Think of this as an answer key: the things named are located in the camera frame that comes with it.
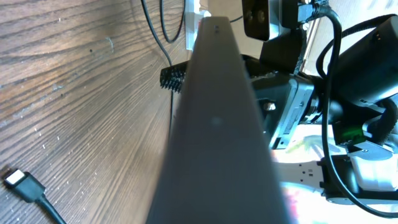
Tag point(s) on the blue Galaxy smartphone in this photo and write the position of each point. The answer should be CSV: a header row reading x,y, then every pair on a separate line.
x,y
217,167

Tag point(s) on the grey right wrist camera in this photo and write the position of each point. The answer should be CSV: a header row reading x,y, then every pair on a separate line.
x,y
270,18

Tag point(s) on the white power strip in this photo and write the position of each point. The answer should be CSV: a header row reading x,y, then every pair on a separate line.
x,y
195,11

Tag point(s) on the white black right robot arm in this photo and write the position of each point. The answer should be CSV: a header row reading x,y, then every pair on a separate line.
x,y
353,93

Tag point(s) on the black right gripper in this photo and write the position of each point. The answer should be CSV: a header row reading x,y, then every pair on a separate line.
x,y
283,99

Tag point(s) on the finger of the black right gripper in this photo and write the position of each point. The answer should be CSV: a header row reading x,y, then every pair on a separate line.
x,y
172,78

